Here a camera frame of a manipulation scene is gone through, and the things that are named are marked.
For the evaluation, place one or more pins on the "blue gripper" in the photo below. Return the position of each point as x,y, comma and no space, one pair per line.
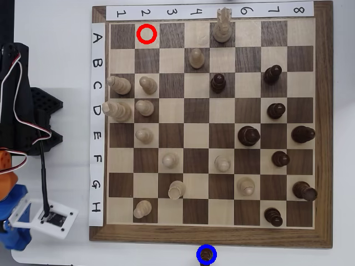
8,235

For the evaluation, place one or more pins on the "dark wooden pawn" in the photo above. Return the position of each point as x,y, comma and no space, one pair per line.
206,255
276,110
280,158
218,83

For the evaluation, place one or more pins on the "black and orange robot arm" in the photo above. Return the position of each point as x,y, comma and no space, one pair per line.
14,110

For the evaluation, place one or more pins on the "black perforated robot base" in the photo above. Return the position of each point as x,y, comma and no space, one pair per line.
47,99

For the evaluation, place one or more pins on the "large dark wooden piece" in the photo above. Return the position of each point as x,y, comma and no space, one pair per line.
303,134
248,135

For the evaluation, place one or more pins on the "tall light wooden crowned piece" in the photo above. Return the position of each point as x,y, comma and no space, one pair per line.
222,33

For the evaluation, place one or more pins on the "light wooden knight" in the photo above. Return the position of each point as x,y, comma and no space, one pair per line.
142,209

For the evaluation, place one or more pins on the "white letter label strip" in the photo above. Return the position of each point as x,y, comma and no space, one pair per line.
97,116

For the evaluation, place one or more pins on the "light wooden king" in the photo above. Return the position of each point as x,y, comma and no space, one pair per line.
117,112

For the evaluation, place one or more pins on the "light wooden pawn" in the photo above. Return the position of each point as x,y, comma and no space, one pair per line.
144,135
144,108
222,163
170,160
149,86
196,59

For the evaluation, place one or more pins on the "light wooden rook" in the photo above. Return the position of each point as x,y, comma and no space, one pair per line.
177,190

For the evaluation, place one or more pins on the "wooden chessboard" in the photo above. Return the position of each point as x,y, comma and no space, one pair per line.
194,238

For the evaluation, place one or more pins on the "light wooden bishop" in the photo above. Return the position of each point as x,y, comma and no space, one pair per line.
246,187
120,85

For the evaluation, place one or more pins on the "dark wooden knight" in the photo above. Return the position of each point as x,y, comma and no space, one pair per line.
273,217

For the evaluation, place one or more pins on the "dark wooden rook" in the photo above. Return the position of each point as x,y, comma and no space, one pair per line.
304,191

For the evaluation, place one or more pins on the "white number label strip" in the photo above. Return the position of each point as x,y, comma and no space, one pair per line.
208,11

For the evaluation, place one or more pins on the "dark wooden bishop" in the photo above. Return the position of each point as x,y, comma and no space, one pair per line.
272,74

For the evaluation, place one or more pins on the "black camera circuit board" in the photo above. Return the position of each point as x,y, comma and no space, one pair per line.
56,219

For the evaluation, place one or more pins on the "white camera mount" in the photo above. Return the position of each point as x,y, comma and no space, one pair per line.
66,221

